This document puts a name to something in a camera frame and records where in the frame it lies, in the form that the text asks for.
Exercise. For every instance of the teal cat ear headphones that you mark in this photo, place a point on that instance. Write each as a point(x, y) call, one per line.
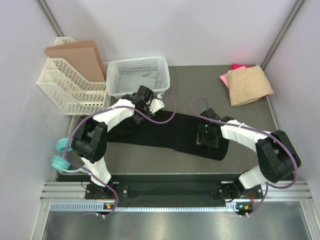
point(59, 163)

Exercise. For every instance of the black daisy print t-shirt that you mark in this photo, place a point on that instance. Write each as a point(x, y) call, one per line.
point(179, 134)

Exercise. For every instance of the beige folded t-shirt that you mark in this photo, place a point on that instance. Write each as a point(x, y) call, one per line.
point(248, 85)

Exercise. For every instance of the pink folded t-shirt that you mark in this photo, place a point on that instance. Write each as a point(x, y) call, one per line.
point(224, 79)

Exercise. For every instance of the brown cardboard folder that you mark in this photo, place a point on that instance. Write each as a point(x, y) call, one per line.
point(84, 56)

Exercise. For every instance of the red folded t-shirt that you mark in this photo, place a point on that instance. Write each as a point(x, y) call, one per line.
point(236, 66)

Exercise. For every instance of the white perforated plastic basket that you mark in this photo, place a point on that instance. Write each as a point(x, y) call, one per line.
point(116, 67)

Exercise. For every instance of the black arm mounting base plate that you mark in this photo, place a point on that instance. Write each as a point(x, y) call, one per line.
point(179, 190)

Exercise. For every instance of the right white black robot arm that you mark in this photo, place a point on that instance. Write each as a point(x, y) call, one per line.
point(276, 156)

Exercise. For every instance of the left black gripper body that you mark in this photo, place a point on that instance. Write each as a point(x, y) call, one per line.
point(139, 118)

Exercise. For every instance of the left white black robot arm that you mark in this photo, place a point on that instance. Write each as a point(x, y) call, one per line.
point(90, 139)

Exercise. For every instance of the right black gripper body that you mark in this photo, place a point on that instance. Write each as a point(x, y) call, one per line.
point(205, 137)

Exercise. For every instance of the grey folded cloth in basket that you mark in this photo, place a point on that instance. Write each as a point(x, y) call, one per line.
point(131, 80)

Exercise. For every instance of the cream perforated file organizer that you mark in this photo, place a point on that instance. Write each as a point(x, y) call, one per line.
point(68, 89)

